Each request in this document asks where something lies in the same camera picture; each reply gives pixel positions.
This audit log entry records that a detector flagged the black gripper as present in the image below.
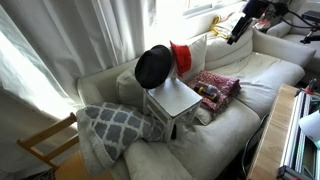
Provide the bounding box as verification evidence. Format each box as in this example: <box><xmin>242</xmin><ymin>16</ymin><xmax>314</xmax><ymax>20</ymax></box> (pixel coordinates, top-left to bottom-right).
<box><xmin>227</xmin><ymin>16</ymin><xmax>254</xmax><ymax>46</ymax></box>

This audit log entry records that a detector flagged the red brimmed hat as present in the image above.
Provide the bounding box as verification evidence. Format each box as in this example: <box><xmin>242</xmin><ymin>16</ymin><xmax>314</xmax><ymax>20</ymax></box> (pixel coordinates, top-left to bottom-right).
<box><xmin>169</xmin><ymin>40</ymin><xmax>193</xmax><ymax>78</ymax></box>

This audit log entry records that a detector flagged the black hat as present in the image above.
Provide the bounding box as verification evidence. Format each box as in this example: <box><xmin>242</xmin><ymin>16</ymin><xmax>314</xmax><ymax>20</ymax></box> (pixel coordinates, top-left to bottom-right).
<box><xmin>134</xmin><ymin>44</ymin><xmax>174</xmax><ymax>90</ymax></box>

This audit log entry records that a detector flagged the small white wooden chair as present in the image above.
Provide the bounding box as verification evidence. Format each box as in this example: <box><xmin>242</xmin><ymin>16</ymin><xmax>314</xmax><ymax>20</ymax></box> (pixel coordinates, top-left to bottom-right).
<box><xmin>142</xmin><ymin>46</ymin><xmax>204</xmax><ymax>143</ymax></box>

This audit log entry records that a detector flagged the brown wooden chair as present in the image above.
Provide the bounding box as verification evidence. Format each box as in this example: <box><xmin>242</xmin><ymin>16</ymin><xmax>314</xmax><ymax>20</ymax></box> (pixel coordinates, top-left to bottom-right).
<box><xmin>16</xmin><ymin>112</ymin><xmax>114</xmax><ymax>180</ymax></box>

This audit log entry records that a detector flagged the yellow and white bag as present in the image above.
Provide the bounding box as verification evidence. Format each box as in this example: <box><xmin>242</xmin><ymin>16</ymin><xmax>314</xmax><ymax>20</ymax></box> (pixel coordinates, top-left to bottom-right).
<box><xmin>209</xmin><ymin>12</ymin><xmax>248</xmax><ymax>39</ymax></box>

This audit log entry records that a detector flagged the red book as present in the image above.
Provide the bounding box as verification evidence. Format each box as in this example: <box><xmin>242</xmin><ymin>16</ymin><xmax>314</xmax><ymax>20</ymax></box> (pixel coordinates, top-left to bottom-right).
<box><xmin>254</xmin><ymin>19</ymin><xmax>272</xmax><ymax>33</ymax></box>

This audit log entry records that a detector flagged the red patterned cushion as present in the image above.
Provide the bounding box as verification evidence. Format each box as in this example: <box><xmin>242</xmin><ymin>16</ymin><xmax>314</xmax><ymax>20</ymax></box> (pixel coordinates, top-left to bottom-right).
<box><xmin>187</xmin><ymin>70</ymin><xmax>242</xmax><ymax>116</ymax></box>

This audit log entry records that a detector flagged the clear plastic water bottle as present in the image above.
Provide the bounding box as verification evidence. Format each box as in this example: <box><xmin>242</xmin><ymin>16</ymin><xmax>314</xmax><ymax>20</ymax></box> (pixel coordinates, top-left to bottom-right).
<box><xmin>198</xmin><ymin>80</ymin><xmax>220</xmax><ymax>96</ymax></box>

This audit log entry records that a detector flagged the black and yellow bottle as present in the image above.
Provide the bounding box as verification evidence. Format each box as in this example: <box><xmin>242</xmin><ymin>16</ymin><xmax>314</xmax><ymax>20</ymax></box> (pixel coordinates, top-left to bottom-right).
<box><xmin>193</xmin><ymin>83</ymin><xmax>221</xmax><ymax>103</ymax></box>

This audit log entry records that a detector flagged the small beige cushion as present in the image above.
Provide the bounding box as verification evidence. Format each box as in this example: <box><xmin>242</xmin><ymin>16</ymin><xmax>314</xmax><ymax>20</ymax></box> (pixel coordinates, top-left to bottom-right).
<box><xmin>194</xmin><ymin>105</ymin><xmax>214</xmax><ymax>127</ymax></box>

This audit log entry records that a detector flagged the red and black clamp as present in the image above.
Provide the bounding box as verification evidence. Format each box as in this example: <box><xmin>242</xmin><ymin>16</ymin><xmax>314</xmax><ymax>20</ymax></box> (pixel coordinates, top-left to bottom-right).
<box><xmin>294</xmin><ymin>78</ymin><xmax>319</xmax><ymax>98</ymax></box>

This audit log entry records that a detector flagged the light wooden table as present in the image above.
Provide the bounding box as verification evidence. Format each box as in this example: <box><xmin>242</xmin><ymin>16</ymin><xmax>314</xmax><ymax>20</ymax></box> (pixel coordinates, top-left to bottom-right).
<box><xmin>246</xmin><ymin>83</ymin><xmax>320</xmax><ymax>180</ymax></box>

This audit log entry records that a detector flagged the beige fabric sofa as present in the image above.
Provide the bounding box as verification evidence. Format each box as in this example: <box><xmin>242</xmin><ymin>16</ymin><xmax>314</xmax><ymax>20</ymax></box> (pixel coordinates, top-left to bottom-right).
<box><xmin>76</xmin><ymin>28</ymin><xmax>317</xmax><ymax>180</ymax></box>

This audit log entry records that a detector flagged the beige throw pillow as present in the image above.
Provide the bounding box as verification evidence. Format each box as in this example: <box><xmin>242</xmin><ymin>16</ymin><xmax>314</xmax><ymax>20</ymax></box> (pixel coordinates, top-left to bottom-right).
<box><xmin>115</xmin><ymin>66</ymin><xmax>148</xmax><ymax>109</ymax></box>

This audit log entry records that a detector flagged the white rounded lamp head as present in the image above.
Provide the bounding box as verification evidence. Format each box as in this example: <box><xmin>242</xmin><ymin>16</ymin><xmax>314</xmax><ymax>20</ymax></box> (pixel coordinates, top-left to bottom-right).
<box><xmin>298</xmin><ymin>109</ymin><xmax>320</xmax><ymax>149</ymax></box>

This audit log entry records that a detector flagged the grey white patterned pillow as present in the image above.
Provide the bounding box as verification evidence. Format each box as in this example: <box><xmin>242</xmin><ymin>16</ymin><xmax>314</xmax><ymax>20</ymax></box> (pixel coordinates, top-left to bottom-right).
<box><xmin>83</xmin><ymin>101</ymin><xmax>164</xmax><ymax>161</ymax></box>

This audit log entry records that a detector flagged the white curtain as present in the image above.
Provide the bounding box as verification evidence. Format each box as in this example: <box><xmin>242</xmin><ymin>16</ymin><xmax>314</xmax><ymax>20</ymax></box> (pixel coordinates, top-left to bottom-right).
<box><xmin>0</xmin><ymin>0</ymin><xmax>158</xmax><ymax>174</ymax></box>

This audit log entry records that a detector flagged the white fluffy blanket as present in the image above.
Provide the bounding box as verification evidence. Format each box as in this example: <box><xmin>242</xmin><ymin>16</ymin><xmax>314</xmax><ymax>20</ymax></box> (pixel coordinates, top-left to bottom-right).
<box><xmin>75</xmin><ymin>108</ymin><xmax>116</xmax><ymax>176</ymax></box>

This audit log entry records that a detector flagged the window frame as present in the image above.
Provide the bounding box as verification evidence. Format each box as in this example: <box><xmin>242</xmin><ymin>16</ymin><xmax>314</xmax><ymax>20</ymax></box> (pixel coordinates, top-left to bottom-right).
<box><xmin>182</xmin><ymin>0</ymin><xmax>248</xmax><ymax>16</ymax></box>

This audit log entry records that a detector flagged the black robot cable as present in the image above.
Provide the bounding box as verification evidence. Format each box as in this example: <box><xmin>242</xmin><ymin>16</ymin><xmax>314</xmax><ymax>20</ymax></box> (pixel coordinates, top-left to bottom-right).
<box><xmin>264</xmin><ymin>4</ymin><xmax>320</xmax><ymax>31</ymax></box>

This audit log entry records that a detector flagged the black camera stand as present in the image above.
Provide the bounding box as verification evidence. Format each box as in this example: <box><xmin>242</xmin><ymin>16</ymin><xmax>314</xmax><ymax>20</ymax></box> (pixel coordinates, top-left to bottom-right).
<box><xmin>299</xmin><ymin>9</ymin><xmax>320</xmax><ymax>45</ymax></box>

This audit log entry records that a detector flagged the black floor cable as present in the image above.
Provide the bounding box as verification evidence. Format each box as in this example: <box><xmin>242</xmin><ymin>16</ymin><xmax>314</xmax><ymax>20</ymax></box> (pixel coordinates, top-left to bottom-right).
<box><xmin>240</xmin><ymin>113</ymin><xmax>269</xmax><ymax>178</ymax></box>

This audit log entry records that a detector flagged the metal rail frame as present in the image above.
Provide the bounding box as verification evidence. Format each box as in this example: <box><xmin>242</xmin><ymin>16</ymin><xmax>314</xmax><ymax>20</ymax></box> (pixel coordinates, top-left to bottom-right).
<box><xmin>276</xmin><ymin>89</ymin><xmax>320</xmax><ymax>180</ymax></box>

